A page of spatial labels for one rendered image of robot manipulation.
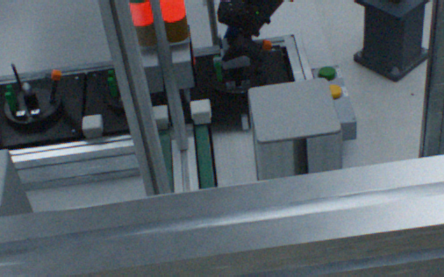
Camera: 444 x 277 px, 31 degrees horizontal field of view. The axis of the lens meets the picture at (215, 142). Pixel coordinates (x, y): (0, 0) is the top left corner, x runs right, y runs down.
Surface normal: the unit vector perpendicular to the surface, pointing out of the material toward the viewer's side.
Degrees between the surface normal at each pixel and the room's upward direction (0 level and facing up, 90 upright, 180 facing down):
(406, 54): 90
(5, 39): 0
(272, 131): 0
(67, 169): 90
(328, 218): 0
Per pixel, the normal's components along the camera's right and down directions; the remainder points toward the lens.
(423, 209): -0.11, -0.72
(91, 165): 0.08, 0.68
